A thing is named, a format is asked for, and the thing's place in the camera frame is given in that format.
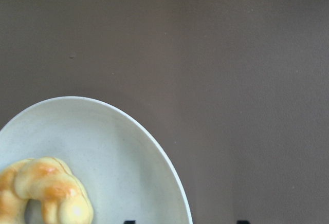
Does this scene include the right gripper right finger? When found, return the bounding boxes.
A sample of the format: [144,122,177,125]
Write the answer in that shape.
[236,220,249,224]

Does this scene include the braided glazed donut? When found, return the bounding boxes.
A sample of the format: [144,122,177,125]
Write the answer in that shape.
[1,157,94,223]

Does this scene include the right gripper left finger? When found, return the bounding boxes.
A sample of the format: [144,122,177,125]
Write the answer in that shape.
[123,220,136,224]

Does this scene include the white round plate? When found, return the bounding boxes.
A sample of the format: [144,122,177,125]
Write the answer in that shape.
[1,97,192,223]

